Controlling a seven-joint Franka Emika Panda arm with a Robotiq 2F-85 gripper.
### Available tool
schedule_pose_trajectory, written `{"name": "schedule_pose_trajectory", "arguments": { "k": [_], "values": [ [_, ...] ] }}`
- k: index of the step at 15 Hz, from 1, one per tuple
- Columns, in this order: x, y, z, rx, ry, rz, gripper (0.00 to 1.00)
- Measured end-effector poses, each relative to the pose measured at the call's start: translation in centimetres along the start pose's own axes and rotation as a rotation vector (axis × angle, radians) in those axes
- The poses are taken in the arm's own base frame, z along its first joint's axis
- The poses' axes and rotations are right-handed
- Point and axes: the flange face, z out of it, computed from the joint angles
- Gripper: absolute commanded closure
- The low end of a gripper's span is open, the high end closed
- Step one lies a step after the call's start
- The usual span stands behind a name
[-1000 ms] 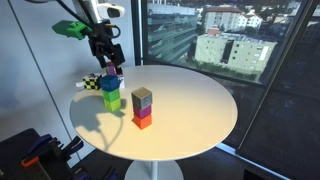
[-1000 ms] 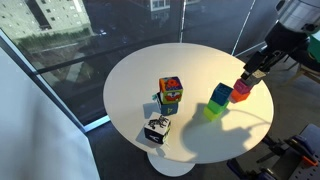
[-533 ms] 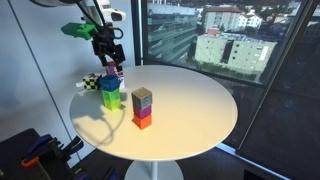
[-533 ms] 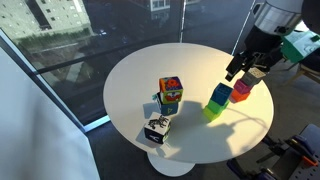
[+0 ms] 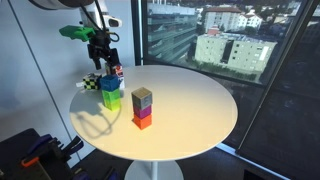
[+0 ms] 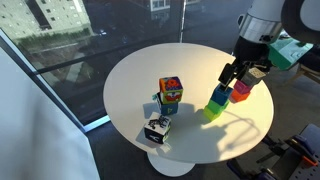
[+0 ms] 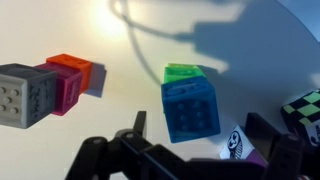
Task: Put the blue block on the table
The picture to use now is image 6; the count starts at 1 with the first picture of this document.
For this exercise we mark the grey window frame post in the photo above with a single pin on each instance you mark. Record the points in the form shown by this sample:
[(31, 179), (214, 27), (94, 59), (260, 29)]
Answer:
[(183, 20)]

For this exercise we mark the grey plastic block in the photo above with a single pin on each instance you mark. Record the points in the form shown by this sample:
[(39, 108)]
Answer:
[(253, 77)]

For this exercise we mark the orange and green soft cube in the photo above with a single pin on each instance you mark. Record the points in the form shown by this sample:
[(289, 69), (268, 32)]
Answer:
[(170, 89)]

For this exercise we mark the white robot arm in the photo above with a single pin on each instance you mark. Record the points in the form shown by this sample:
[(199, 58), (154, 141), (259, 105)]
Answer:
[(283, 16)]

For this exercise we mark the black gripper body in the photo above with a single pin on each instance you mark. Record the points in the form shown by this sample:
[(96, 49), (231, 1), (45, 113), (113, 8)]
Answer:
[(250, 51)]

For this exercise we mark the blue plastic block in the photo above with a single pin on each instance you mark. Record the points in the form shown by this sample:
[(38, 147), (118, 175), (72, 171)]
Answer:
[(220, 96)]

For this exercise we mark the lime yellow-green plastic block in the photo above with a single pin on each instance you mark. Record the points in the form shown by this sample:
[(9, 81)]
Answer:
[(210, 114)]

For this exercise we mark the white table pedestal base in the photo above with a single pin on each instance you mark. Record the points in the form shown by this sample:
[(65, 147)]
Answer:
[(170, 166)]

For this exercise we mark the wooden chair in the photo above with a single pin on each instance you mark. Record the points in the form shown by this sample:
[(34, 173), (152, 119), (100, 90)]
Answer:
[(308, 71)]

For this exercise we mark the black and white soft cube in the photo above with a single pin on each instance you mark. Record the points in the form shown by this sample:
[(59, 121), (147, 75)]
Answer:
[(156, 128)]

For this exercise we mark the blue and orange clamp device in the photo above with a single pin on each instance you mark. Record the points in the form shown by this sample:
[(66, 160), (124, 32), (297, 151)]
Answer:
[(293, 156)]

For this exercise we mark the magenta plastic block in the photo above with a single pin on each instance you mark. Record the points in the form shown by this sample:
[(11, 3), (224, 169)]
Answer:
[(242, 88)]

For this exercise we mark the blue soft cube with numeral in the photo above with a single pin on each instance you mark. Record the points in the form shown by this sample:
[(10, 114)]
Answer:
[(168, 108)]

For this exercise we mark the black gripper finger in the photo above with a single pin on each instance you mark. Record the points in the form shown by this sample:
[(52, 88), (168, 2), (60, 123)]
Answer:
[(226, 76), (240, 72)]

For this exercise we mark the orange plastic block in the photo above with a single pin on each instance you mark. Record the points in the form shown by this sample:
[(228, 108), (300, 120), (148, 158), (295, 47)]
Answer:
[(238, 96)]

